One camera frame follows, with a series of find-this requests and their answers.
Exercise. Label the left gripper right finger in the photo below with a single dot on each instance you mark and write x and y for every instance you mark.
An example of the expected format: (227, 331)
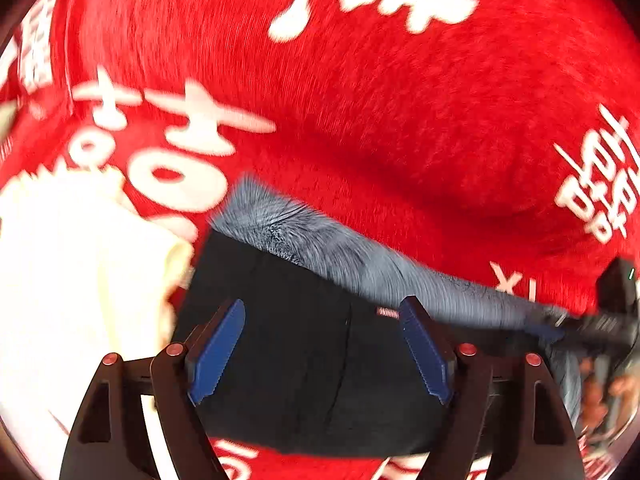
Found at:
(535, 438)

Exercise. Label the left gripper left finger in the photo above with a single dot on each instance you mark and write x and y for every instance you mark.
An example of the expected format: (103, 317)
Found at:
(109, 439)

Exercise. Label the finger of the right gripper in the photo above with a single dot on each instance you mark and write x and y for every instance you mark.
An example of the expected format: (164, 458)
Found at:
(549, 334)

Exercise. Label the black pants with blue trim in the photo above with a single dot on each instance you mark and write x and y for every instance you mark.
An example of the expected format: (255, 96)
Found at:
(321, 367)

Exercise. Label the cream folded cloth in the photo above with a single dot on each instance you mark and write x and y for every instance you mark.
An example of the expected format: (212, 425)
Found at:
(82, 275)

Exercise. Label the red blanket with white characters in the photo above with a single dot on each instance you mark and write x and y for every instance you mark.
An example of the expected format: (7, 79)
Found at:
(493, 141)

